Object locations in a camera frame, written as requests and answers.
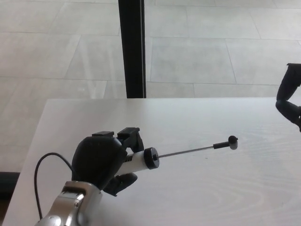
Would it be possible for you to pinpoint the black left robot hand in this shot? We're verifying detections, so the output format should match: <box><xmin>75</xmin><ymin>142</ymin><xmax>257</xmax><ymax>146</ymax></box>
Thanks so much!
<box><xmin>71</xmin><ymin>127</ymin><xmax>145</xmax><ymax>197</ymax></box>

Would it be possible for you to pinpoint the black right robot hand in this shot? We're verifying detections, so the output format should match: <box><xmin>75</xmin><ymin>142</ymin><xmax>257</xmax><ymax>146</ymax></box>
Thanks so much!
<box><xmin>275</xmin><ymin>63</ymin><xmax>301</xmax><ymax>132</ymax></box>

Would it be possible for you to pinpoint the white Franklin hand air pump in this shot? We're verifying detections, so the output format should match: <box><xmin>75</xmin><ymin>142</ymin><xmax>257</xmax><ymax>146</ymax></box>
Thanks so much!
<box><xmin>116</xmin><ymin>135</ymin><xmax>239</xmax><ymax>177</ymax></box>

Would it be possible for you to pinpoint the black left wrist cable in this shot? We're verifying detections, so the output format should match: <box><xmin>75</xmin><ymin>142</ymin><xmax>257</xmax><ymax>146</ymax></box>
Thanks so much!
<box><xmin>34</xmin><ymin>153</ymin><xmax>74</xmax><ymax>219</ymax></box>

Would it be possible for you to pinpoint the black vertical window frame post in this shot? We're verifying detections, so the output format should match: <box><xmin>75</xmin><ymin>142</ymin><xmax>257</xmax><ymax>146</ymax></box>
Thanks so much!
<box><xmin>118</xmin><ymin>0</ymin><xmax>147</xmax><ymax>99</ymax></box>

